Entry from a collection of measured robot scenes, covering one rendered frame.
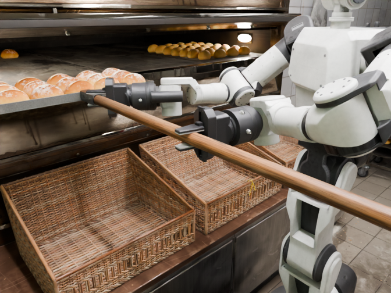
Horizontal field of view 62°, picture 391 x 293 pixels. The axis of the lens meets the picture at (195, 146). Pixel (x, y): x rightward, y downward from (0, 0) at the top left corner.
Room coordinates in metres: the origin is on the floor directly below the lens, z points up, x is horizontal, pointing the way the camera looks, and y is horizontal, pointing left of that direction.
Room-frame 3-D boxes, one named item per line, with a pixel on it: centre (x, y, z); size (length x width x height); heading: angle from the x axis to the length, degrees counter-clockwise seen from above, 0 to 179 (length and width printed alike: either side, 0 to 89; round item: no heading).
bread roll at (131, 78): (1.22, 0.23, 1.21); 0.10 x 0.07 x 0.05; 130
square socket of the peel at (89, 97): (1.02, 0.33, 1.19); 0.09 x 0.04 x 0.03; 42
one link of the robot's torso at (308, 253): (0.96, -0.42, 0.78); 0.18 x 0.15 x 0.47; 42
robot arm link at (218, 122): (0.72, -0.06, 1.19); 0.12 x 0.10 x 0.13; 124
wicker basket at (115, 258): (1.08, 0.36, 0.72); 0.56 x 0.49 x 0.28; 133
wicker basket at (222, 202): (1.48, -0.08, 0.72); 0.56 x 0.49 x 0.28; 133
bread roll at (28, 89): (1.07, 0.52, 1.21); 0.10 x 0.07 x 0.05; 131
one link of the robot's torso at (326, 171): (1.01, -0.47, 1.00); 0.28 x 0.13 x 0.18; 132
